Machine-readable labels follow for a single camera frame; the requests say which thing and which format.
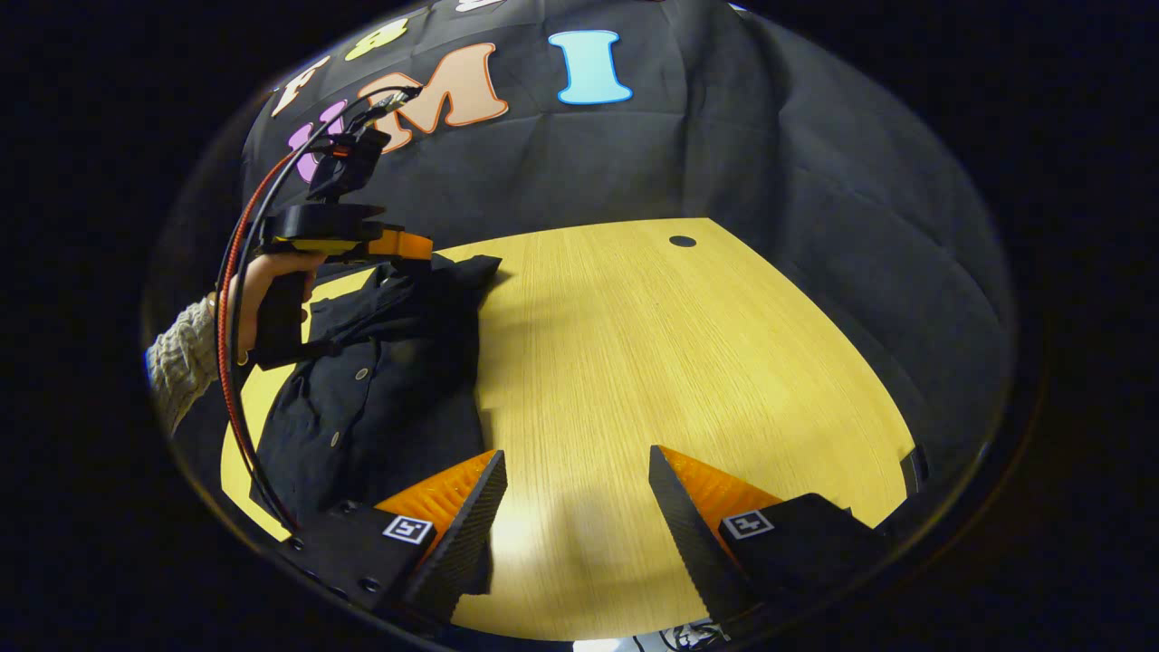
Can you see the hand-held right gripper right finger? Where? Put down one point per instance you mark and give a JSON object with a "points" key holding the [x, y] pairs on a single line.
{"points": [[693, 534]]}

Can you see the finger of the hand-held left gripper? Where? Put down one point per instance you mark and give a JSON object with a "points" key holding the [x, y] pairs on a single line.
{"points": [[398, 244]]}

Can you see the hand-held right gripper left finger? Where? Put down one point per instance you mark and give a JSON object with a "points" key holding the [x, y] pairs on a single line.
{"points": [[471, 534]]}

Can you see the black button jacket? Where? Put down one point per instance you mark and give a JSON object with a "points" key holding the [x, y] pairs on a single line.
{"points": [[389, 407]]}

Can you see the black backdrop cloth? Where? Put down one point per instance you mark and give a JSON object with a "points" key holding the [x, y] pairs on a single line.
{"points": [[724, 163]]}

